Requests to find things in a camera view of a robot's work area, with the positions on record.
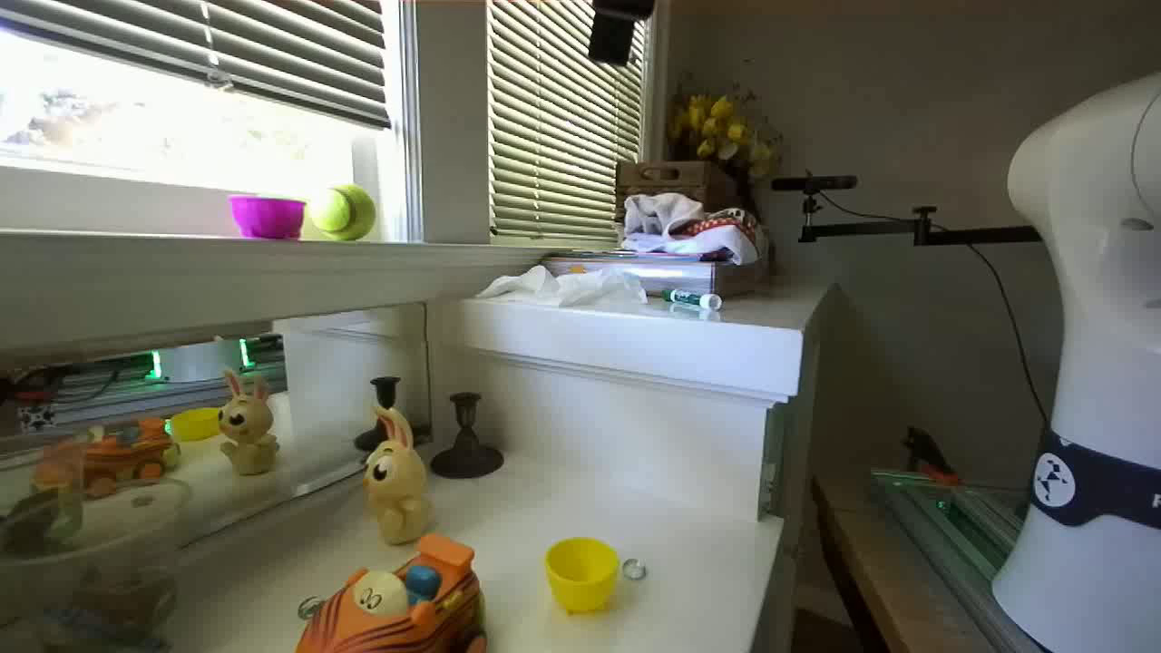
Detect brown cardboard box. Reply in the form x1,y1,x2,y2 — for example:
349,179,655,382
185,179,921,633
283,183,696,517
540,249,757,303

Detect cream bunny figurine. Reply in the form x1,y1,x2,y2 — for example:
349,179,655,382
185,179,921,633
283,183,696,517
363,407,435,548

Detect green and white marker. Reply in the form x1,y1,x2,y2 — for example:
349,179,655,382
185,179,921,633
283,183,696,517
668,286,725,318

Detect white plastic bag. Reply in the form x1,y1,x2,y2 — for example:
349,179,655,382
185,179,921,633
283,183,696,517
477,263,655,316

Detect wicker basket with wooden rim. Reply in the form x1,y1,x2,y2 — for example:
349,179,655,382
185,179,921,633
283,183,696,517
614,160,744,219

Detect wide white window blind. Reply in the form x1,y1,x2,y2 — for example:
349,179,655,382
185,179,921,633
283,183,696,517
0,0,396,131

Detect purple bowl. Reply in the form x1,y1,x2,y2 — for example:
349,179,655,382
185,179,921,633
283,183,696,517
229,193,309,242

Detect yellow plastic cup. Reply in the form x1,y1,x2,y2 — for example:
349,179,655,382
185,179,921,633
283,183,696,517
540,532,623,616

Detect yellow flowers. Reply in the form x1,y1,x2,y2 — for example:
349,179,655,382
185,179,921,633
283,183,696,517
668,86,779,183

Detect orange toy car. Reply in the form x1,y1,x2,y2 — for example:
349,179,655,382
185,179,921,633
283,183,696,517
293,529,491,653

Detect narrow white window blind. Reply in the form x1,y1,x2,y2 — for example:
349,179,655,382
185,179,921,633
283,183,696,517
488,0,655,242

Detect black camera on window frame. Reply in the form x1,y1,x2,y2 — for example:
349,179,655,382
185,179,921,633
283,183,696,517
589,0,657,70

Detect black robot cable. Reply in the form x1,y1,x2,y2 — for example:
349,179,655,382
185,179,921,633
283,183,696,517
962,241,1054,430

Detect black camera bar on stand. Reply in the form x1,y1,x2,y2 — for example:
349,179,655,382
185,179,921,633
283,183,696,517
771,170,860,201

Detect white cloth with red trim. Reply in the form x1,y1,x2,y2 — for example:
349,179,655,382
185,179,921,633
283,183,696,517
616,190,771,269

